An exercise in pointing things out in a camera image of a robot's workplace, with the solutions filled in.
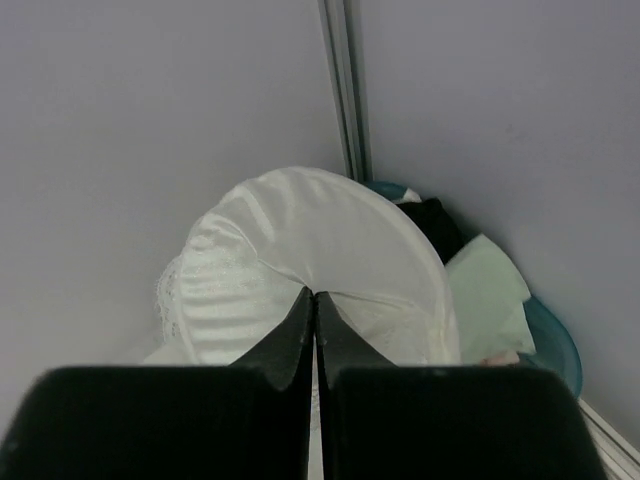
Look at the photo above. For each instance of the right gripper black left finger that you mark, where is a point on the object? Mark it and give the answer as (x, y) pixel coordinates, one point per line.
(246, 420)

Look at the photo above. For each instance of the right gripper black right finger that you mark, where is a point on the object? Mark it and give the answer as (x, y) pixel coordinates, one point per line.
(383, 421)

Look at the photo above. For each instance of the white bra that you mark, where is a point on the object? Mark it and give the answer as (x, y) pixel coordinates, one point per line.
(247, 259)

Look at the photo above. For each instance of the pale green cloth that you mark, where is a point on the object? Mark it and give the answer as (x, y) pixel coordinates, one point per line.
(488, 294)

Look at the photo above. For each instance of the blue plastic basket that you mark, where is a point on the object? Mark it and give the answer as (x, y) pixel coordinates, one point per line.
(555, 348)

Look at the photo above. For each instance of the black garment in basket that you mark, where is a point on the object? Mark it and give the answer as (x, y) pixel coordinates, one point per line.
(437, 225)

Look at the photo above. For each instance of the right aluminium frame post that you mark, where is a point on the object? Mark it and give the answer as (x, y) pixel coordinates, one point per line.
(343, 44)

